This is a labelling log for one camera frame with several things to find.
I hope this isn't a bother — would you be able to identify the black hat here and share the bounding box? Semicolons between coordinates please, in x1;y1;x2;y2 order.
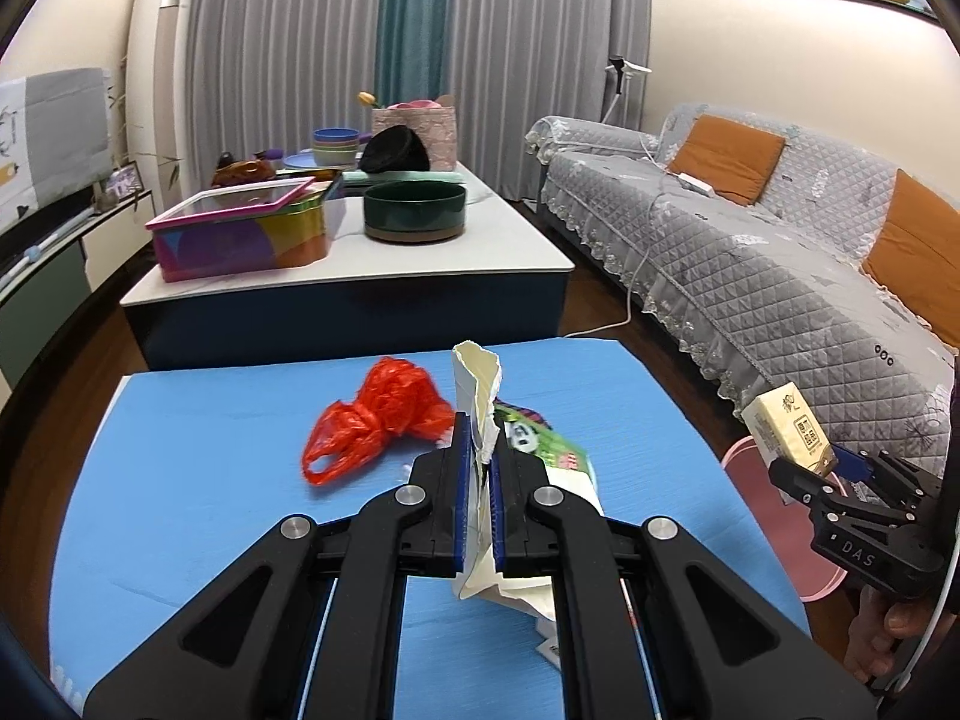
358;125;432;173

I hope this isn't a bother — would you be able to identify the brown ceramic ornament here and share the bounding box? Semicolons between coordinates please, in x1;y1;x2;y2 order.
210;152;282;188

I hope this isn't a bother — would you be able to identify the person's right hand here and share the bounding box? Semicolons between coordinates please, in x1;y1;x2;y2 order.
844;583;943;685

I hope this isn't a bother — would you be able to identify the torn cream paper carton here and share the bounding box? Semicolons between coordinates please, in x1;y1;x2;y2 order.
450;341;560;623

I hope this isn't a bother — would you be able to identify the white floor stand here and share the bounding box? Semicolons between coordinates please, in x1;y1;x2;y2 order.
604;54;652;125

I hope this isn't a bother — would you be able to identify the pink lace bag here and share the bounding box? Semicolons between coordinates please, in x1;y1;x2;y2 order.
372;94;458;172

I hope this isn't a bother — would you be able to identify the white top coffee table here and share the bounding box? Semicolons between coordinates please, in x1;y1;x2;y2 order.
120;157;577;372

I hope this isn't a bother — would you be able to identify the green white side cabinet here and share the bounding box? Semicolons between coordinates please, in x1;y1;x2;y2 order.
0;187;158;391

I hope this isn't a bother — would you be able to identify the pink plastic bin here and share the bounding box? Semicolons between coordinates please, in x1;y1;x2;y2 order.
720;435;848;601

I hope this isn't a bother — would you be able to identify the yellow tissue packet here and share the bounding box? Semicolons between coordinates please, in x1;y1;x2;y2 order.
742;382;839;477

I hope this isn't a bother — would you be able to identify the white standing air conditioner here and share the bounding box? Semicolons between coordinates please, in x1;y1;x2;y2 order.
124;0;200;218

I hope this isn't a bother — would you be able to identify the green snack packet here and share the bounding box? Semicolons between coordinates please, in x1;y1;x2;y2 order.
491;399;605;518

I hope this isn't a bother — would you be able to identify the stack of coloured plastic bowls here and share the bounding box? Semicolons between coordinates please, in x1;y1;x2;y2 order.
311;127;361;166

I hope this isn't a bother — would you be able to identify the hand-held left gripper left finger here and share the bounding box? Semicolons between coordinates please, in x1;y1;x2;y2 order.
82;411;476;720

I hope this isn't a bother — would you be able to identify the orange cushion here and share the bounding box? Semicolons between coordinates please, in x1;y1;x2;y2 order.
861;169;960;350
666;114;787;207

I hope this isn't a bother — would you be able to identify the grey quilted sofa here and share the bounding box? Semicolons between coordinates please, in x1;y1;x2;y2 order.
523;101;960;481

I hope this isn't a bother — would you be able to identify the blue foam mat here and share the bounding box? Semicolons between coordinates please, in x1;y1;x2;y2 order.
49;337;815;720

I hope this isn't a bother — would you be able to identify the small photo frame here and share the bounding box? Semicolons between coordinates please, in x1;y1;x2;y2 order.
105;161;145;201

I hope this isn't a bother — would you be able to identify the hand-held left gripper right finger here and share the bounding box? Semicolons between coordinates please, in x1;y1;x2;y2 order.
489;441;878;720

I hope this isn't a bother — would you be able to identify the white power cable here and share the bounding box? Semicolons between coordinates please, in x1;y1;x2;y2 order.
562;191;680;338

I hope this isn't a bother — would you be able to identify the mint green tray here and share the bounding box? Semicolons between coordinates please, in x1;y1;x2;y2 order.
341;169;467;186

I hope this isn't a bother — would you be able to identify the grey curtain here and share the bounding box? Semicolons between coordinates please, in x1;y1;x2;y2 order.
442;0;653;203
184;0;387;158

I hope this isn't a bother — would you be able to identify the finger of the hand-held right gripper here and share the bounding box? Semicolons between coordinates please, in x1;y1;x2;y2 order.
768;457;852;522
831;444;942;515

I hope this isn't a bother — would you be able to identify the grey white cardboard box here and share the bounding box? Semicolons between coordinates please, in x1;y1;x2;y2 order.
0;66;113;230

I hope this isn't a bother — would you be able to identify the red plastic bag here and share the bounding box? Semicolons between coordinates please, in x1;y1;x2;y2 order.
302;357;458;486

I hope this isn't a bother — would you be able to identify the teal curtain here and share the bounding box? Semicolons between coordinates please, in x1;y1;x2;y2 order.
375;0;451;104

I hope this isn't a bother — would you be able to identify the colourful tin box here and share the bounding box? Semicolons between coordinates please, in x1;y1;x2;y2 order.
150;191;347;284

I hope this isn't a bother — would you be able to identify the pink framed tin lid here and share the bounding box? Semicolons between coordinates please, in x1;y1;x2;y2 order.
145;176;317;231

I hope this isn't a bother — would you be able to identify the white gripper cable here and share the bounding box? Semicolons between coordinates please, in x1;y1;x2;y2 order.
874;570;950;698

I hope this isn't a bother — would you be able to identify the dark green bowl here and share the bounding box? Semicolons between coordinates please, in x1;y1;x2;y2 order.
363;180;467;244

